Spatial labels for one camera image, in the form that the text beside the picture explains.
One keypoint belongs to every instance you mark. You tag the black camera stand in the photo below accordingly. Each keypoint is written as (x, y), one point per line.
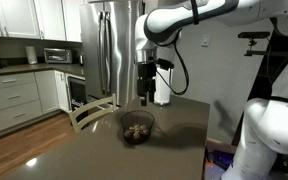
(262, 83)

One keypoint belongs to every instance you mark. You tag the metal paper towel holder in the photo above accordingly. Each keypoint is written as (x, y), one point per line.
(162, 103)

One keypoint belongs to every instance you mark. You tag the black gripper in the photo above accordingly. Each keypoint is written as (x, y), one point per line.
(146, 71)

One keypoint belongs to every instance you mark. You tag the silver toaster oven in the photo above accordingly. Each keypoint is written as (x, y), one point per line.
(57, 55)

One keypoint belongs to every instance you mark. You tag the wooden chair back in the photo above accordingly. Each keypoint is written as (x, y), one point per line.
(90, 111)

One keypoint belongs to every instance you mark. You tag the white kitchen cabinets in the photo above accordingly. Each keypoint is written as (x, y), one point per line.
(20, 18)
(14, 100)

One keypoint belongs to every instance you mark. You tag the stainless steel refrigerator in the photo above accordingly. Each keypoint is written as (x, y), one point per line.
(117, 50)

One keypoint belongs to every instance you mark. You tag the dark kitchen countertop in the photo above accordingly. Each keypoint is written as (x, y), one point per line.
(34, 68)

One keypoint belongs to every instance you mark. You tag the white upper kitchen cabinets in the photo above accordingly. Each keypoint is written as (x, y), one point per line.
(20, 18)

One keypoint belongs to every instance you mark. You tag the black stereo camera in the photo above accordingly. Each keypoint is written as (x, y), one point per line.
(254, 34)

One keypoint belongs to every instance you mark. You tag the white wall light switch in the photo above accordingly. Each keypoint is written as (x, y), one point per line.
(205, 40)

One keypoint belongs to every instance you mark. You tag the black under-counter wine cooler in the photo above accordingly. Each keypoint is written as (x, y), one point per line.
(77, 93)

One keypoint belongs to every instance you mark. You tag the white paper towel roll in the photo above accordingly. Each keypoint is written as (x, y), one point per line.
(162, 91)

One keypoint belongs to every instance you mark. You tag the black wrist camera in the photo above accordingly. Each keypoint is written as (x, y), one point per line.
(165, 63)

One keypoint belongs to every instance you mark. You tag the small snack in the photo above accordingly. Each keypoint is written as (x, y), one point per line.
(145, 132)
(136, 135)
(128, 133)
(144, 127)
(136, 127)

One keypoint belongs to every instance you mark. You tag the white lower kitchen cabinets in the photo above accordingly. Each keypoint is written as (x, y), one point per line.
(14, 100)

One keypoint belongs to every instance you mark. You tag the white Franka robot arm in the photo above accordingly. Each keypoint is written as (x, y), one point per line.
(270, 126)

